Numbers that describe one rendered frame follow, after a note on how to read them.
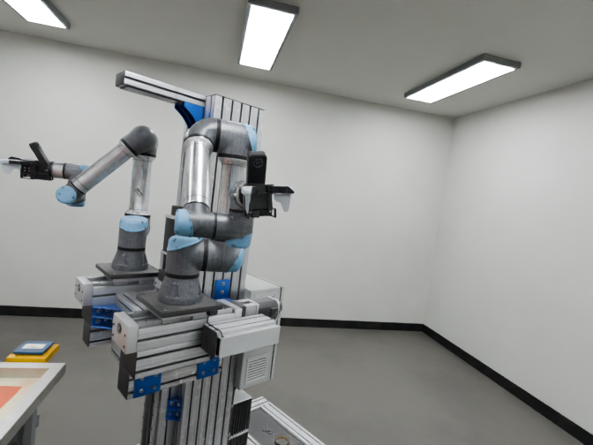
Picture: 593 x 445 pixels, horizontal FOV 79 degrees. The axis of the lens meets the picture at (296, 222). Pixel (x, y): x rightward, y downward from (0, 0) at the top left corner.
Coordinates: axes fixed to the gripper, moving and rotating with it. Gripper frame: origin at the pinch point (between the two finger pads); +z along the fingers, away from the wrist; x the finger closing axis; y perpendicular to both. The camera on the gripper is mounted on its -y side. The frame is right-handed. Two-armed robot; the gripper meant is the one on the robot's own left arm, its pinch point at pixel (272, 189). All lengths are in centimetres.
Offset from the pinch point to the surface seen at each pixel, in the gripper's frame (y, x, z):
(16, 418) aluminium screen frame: 61, 62, -35
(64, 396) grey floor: 156, 99, -217
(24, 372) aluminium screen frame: 61, 69, -63
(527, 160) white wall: -21, -327, -197
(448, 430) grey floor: 194, -179, -131
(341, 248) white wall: 88, -192, -344
